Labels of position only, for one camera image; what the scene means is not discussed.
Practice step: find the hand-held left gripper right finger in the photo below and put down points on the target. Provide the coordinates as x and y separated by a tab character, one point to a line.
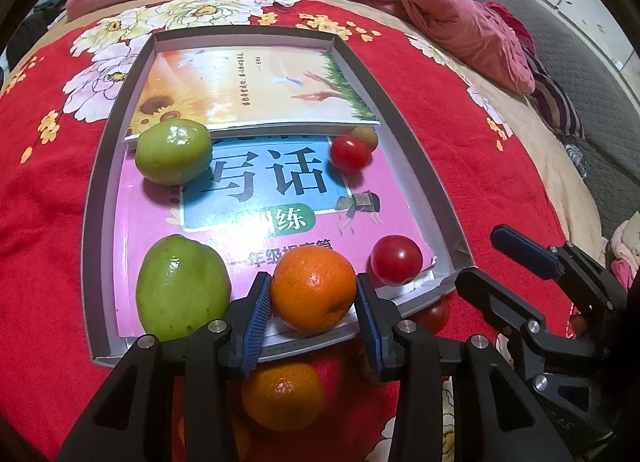
367	322

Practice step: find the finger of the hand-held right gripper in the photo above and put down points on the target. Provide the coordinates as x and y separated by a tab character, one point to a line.
525	249
495	299

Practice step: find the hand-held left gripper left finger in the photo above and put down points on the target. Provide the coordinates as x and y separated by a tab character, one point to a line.
255	317

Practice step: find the red cherry tomato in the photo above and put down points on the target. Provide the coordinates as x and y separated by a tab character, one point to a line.
396	259
349	155
436	314

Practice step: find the green apple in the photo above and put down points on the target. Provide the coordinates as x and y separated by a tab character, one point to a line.
180	287
172	152

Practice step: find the grey cardboard box tray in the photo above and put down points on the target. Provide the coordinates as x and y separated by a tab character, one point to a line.
100	242

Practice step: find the pink white cloth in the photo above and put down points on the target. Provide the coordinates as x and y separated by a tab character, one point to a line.
622	252

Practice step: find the dark patterned cloth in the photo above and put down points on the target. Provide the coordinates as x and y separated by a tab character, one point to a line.
575	155

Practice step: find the pink cover book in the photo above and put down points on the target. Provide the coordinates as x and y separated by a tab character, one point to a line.
150	212

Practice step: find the striped cloth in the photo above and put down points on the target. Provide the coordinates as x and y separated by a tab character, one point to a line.
555	97

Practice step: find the red floral blanket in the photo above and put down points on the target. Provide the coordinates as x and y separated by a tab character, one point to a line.
45	242

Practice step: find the red cloth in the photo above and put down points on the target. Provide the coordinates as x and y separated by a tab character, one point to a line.
507	22

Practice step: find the sunflower cover book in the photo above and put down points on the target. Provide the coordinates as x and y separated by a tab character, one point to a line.
240	87

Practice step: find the black garment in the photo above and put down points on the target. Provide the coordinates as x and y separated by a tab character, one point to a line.
30	35

